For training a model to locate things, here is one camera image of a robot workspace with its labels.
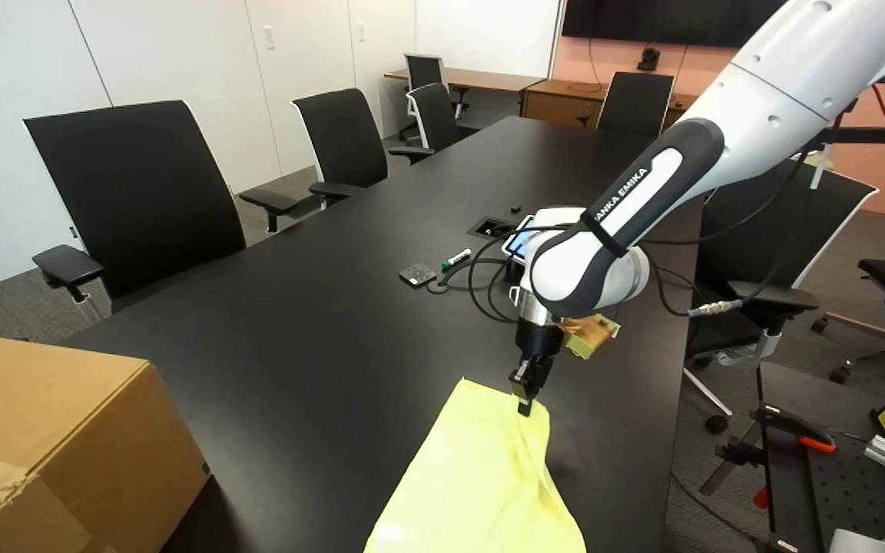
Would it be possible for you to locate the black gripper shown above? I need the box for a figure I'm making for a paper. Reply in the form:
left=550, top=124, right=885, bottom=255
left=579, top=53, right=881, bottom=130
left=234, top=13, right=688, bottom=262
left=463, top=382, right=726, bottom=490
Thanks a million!
left=511, top=317, right=567, bottom=420

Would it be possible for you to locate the yellow towel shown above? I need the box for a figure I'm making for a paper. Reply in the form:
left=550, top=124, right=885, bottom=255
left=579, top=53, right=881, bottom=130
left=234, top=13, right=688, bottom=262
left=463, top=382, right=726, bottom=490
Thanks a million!
left=363, top=376, right=589, bottom=553

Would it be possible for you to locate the white tablet on stand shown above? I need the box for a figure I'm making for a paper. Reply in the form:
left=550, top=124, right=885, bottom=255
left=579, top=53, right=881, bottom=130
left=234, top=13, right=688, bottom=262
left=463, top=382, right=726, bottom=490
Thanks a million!
left=497, top=209, right=560, bottom=262

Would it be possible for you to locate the small black phone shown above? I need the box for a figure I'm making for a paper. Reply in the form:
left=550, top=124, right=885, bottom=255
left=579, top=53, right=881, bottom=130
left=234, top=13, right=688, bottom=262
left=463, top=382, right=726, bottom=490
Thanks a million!
left=396, top=262, right=443, bottom=293

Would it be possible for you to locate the black tripod stand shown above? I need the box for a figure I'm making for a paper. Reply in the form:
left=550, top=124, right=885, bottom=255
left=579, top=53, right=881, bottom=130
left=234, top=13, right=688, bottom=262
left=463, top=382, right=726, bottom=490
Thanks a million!
left=749, top=362, right=805, bottom=553

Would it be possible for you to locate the wooden cabinet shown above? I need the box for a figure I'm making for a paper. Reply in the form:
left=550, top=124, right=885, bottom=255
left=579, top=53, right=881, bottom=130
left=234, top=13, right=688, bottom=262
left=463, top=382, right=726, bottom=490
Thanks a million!
left=518, top=77, right=705, bottom=134

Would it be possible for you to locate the light wooden desk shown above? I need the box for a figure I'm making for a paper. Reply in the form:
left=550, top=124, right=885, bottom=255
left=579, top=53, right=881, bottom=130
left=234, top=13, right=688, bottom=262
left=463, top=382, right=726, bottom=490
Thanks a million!
left=382, top=66, right=547, bottom=118

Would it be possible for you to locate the large black office chair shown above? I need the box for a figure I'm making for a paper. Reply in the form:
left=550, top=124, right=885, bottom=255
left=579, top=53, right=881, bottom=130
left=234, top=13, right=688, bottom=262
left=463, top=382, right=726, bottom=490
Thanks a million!
left=22, top=100, right=251, bottom=317

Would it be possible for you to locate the black horizontal stand bar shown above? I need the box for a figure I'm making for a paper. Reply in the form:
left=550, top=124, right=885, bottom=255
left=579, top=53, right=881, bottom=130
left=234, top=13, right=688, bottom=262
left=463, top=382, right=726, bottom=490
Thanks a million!
left=820, top=121, right=885, bottom=154

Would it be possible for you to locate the brown cardboard box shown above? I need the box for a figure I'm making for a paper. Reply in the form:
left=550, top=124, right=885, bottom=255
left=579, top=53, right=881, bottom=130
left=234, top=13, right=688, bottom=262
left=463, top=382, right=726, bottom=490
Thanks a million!
left=0, top=330, right=211, bottom=553

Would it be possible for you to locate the yellowish wrist camera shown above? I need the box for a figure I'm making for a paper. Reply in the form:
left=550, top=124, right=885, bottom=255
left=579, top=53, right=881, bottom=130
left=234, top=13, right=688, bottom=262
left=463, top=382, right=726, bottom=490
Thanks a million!
left=560, top=314, right=625, bottom=362

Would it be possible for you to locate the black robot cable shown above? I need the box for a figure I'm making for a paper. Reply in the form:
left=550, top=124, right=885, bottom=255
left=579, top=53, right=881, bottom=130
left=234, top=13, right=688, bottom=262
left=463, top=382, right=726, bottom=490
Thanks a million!
left=463, top=231, right=527, bottom=325

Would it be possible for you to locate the black looped table cable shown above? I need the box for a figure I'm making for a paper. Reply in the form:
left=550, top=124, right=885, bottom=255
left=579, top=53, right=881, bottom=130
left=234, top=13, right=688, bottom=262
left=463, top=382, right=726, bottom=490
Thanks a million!
left=428, top=255, right=488, bottom=299

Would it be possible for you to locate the black clamp orange handle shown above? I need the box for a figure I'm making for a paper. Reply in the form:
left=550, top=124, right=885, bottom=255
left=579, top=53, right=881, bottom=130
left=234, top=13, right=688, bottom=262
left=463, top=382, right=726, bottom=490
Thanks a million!
left=717, top=404, right=840, bottom=470

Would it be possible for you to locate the black wall television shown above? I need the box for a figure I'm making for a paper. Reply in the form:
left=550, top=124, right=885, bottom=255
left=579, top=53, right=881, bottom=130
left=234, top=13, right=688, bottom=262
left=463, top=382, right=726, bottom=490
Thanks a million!
left=560, top=0, right=789, bottom=48

